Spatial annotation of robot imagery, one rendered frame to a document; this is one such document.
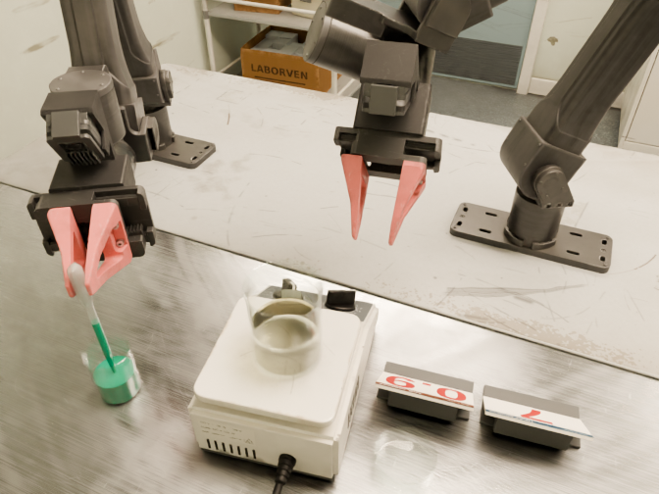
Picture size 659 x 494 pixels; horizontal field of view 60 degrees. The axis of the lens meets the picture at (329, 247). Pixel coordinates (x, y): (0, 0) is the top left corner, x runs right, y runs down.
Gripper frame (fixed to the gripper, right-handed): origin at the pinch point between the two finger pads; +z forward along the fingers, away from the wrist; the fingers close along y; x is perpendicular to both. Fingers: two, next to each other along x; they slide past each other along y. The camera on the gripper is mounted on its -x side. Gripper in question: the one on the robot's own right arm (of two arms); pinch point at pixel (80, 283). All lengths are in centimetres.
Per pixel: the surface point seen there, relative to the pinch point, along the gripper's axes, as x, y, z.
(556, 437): 12.1, 39.2, 13.6
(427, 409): 12.9, 29.0, 8.5
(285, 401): 5.4, 15.8, 10.4
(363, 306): 10.7, 25.3, -3.3
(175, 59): 69, -12, -212
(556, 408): 13.9, 41.6, 9.8
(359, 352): 7.9, 23.1, 4.8
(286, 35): 73, 40, -241
